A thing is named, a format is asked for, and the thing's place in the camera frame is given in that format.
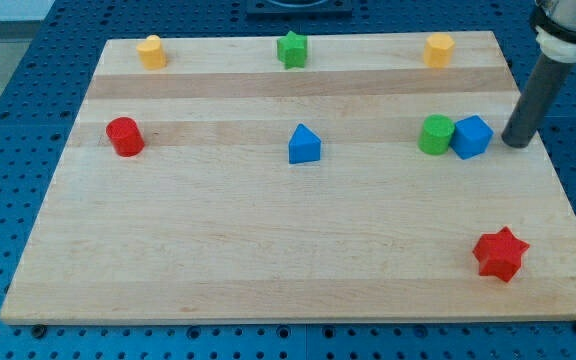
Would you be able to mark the wooden board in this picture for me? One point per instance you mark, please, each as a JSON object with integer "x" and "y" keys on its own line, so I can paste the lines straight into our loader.
{"x": 211, "y": 224}

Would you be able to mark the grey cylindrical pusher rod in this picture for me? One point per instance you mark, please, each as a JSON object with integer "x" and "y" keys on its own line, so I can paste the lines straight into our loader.
{"x": 555, "y": 62}

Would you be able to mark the green cylinder block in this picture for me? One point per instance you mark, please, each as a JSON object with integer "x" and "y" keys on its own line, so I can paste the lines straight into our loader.
{"x": 436, "y": 134}

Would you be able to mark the green star block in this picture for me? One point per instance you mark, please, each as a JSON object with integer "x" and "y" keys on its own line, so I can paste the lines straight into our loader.
{"x": 292, "y": 50}

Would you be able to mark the blue triangle block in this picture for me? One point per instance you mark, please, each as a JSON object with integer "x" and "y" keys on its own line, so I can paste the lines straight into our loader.
{"x": 304, "y": 146}

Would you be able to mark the red star block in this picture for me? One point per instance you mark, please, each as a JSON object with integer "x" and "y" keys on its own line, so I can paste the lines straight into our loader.
{"x": 500, "y": 254}

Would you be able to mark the yellow heart block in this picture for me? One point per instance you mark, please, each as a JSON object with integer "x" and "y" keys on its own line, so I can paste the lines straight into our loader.
{"x": 151, "y": 53}

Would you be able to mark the blue cube block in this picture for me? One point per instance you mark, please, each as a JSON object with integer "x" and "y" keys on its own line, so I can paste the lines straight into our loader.
{"x": 471, "y": 137}

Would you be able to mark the yellow hexagon block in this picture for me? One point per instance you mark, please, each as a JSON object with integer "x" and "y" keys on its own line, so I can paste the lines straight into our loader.
{"x": 438, "y": 50}

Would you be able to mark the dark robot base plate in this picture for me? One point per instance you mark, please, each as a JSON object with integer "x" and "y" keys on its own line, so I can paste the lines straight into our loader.
{"x": 298, "y": 7}

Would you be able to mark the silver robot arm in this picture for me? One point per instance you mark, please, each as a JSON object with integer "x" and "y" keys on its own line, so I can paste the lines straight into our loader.
{"x": 554, "y": 25}

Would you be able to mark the red cylinder block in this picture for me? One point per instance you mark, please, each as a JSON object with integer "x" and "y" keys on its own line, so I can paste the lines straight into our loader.
{"x": 125, "y": 136}

